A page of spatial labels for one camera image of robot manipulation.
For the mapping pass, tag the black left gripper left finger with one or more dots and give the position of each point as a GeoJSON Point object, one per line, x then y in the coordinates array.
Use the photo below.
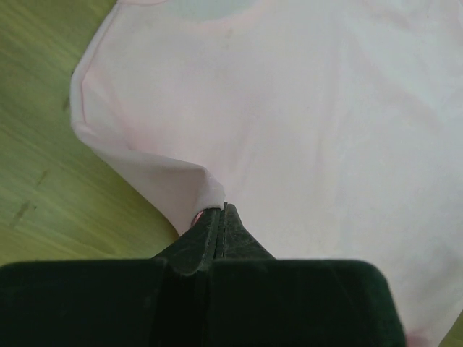
{"type": "Point", "coordinates": [143, 302]}

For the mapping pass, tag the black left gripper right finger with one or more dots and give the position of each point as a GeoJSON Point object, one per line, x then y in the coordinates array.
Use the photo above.
{"type": "Point", "coordinates": [255, 300]}

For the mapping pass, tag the light pink t-shirt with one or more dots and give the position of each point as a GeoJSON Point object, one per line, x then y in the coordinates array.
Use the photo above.
{"type": "Point", "coordinates": [335, 127]}

